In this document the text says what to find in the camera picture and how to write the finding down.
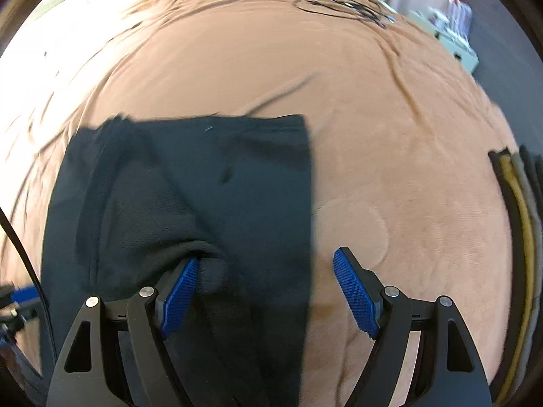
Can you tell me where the black t-shirt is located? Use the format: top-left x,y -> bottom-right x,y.
40,113 -> 315,407

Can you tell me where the pink striped bag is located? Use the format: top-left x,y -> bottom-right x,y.
445,0 -> 474,47

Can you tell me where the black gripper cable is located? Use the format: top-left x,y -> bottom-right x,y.
0,214 -> 58,359

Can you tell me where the white nightstand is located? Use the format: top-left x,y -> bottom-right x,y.
407,8 -> 480,76

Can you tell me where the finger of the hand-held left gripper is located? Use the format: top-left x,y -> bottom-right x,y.
9,286 -> 43,306

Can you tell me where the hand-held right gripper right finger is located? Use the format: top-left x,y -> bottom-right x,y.
343,247 -> 493,407

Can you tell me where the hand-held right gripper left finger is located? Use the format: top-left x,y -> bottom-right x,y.
46,256 -> 238,407

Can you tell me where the stack of folded clothes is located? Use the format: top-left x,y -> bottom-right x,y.
488,144 -> 543,407

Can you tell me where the black cable bundle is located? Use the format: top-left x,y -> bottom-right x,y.
293,0 -> 395,30

